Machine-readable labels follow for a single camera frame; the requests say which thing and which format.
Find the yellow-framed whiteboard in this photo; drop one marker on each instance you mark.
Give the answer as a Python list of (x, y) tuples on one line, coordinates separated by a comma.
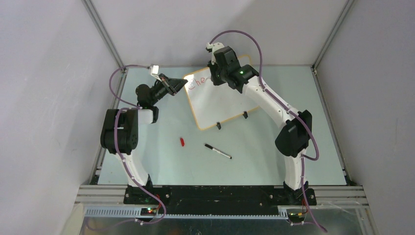
[(212, 104)]

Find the black capped marker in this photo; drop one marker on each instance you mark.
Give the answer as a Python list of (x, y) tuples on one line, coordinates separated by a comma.
[(218, 151)]

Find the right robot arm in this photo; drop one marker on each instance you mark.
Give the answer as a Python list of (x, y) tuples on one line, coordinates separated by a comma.
[(295, 126)]

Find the aluminium frame front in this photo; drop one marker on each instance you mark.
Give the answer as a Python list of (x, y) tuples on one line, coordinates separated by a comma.
[(107, 200)]

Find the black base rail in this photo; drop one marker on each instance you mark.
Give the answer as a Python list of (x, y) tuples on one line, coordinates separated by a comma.
[(219, 200)]

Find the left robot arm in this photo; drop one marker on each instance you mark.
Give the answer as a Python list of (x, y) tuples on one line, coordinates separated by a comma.
[(120, 134)]

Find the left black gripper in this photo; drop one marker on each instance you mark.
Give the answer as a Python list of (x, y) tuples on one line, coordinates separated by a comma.
[(172, 85)]

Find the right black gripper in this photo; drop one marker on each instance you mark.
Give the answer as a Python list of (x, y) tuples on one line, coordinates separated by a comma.
[(217, 81)]

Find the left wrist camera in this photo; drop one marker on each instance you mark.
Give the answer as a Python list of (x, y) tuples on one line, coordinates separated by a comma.
[(154, 70)]

